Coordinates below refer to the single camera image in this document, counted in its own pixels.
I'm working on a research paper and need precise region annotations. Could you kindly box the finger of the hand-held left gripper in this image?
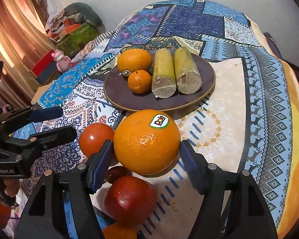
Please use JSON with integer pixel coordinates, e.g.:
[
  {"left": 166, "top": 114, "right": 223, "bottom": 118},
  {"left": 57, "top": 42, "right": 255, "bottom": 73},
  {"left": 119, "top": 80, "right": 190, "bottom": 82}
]
[
  {"left": 0, "top": 126, "right": 78, "bottom": 160},
  {"left": 0, "top": 105, "right": 64, "bottom": 133}
]

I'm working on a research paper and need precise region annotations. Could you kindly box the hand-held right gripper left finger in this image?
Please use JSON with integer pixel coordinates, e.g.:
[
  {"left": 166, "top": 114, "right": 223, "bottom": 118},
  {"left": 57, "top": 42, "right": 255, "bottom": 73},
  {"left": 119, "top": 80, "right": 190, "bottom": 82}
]
[{"left": 14, "top": 139, "right": 114, "bottom": 239}]

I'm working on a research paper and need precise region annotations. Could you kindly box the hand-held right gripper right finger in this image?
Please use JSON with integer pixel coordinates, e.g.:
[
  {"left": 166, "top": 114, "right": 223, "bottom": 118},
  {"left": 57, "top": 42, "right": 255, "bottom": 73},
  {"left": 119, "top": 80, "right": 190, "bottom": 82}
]
[{"left": 180, "top": 139, "right": 279, "bottom": 239}]

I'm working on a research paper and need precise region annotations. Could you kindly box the large orange with sticker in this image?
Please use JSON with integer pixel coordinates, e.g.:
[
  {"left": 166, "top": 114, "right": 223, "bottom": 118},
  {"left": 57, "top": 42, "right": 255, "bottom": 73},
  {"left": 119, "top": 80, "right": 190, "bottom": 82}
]
[{"left": 113, "top": 109, "right": 181, "bottom": 175}]

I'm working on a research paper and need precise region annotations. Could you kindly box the dark brown round plate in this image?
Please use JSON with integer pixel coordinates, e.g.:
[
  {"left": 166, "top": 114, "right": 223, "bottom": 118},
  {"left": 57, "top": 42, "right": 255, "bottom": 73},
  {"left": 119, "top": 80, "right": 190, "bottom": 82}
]
[{"left": 104, "top": 48, "right": 216, "bottom": 112}]

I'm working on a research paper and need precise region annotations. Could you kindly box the person's left hand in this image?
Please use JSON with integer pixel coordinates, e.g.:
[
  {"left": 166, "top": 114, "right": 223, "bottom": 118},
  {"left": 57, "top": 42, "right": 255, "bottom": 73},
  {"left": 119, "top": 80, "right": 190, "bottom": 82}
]
[{"left": 3, "top": 178, "right": 21, "bottom": 208}]

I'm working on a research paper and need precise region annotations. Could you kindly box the small dark red fruit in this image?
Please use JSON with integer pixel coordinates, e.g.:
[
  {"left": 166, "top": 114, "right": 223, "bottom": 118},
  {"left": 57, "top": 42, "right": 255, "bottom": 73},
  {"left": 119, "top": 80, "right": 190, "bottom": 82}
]
[{"left": 105, "top": 166, "right": 131, "bottom": 184}]

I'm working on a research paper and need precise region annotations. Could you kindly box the brown cardboard board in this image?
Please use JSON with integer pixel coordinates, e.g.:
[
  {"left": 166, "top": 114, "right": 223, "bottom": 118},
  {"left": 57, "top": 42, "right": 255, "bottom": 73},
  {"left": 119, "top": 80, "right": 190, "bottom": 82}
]
[{"left": 30, "top": 83, "right": 53, "bottom": 105}]

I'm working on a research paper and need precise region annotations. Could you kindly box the red tomato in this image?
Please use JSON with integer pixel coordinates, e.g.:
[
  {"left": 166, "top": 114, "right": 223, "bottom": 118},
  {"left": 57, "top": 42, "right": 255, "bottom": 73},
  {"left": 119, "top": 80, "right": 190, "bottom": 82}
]
[{"left": 79, "top": 123, "right": 115, "bottom": 159}]

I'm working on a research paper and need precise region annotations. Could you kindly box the red apple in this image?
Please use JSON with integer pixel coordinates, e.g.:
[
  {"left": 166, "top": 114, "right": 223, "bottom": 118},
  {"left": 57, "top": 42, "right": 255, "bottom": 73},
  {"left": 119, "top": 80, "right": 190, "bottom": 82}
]
[{"left": 104, "top": 176, "right": 157, "bottom": 228}]

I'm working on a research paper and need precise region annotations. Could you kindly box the red box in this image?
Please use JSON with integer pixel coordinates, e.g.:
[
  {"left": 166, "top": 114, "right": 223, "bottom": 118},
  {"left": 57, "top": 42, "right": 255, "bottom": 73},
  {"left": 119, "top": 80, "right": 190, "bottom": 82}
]
[{"left": 30, "top": 50, "right": 56, "bottom": 79}]

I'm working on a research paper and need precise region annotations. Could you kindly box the pink toy figure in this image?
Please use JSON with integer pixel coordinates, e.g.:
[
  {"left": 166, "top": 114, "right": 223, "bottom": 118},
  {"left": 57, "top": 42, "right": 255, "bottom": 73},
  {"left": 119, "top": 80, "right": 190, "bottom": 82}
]
[{"left": 52, "top": 50, "right": 72, "bottom": 73}]

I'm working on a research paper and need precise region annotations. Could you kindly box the plain orange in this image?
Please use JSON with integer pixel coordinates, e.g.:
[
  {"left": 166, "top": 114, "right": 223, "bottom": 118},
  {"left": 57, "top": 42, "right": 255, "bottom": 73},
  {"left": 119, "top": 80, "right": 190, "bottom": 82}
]
[{"left": 102, "top": 222, "right": 138, "bottom": 239}]

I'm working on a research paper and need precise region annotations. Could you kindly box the blue patchwork blanket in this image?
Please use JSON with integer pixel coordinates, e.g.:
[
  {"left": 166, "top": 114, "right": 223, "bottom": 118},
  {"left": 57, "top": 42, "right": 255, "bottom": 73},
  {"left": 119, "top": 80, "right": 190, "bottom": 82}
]
[{"left": 12, "top": 0, "right": 293, "bottom": 239}]

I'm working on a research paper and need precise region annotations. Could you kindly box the green patterned box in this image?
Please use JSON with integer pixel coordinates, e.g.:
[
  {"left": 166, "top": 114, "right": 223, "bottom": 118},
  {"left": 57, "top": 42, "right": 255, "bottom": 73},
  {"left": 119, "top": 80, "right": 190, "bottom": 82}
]
[{"left": 56, "top": 22, "right": 100, "bottom": 58}]

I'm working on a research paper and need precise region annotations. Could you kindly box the pink curtain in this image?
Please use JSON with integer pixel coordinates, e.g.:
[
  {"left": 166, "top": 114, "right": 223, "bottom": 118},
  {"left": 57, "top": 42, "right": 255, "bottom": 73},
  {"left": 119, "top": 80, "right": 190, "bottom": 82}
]
[{"left": 0, "top": 0, "right": 59, "bottom": 110}]

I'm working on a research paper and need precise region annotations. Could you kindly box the small tangerine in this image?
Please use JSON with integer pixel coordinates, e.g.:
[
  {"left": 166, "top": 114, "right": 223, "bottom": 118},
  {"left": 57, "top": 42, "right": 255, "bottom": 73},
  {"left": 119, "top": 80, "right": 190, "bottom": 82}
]
[{"left": 128, "top": 70, "right": 152, "bottom": 94}]

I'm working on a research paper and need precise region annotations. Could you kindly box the sugarcane piece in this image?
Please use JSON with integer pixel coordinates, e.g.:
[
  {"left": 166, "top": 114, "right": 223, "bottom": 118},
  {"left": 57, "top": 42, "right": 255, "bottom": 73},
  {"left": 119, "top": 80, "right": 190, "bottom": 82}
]
[
  {"left": 151, "top": 49, "right": 177, "bottom": 99},
  {"left": 174, "top": 47, "right": 203, "bottom": 95}
]

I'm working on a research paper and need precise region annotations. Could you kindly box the pile of clothes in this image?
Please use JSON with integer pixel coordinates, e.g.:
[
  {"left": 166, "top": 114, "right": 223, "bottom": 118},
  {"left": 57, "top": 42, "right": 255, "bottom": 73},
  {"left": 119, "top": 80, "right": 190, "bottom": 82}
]
[{"left": 45, "top": 2, "right": 105, "bottom": 41}]

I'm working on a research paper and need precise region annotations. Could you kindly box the orange with dark sticker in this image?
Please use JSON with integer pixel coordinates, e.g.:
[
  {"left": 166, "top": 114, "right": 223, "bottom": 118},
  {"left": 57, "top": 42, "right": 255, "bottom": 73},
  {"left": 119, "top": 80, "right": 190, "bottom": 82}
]
[{"left": 117, "top": 48, "right": 153, "bottom": 77}]

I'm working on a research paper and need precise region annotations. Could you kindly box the dark purple pillow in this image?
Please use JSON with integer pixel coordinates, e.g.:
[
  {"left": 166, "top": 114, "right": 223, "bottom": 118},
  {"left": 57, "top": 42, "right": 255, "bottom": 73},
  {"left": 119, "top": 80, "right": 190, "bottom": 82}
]
[{"left": 262, "top": 32, "right": 282, "bottom": 58}]

